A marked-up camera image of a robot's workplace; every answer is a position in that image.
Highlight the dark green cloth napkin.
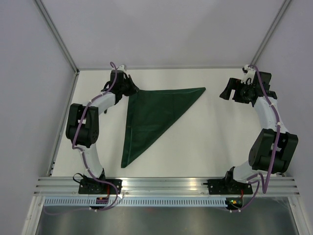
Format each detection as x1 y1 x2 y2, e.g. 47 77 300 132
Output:
121 87 206 168

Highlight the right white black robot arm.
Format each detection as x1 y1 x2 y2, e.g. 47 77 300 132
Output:
220 66 298 193

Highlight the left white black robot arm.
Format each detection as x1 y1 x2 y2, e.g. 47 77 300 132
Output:
66 68 139 194

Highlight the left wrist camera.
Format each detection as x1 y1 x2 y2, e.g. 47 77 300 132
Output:
117 64 127 73

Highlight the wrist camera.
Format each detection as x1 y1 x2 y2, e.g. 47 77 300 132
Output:
117 64 127 73
242 65 256 82

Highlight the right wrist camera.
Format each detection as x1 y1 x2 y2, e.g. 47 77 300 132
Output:
242 65 256 82

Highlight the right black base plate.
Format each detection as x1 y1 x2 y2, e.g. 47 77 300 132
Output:
204 179 253 195

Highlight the right aluminium frame post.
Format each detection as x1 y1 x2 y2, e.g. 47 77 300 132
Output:
251 0 293 64

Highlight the aluminium frame post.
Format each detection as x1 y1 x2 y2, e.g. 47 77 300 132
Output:
251 0 293 64
33 0 79 74

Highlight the left aluminium frame post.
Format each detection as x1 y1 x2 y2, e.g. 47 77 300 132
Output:
33 0 79 74

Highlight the aluminium rail beam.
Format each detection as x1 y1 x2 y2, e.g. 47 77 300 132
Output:
33 176 300 197

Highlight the white slotted cable duct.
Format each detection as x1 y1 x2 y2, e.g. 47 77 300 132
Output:
44 196 226 207

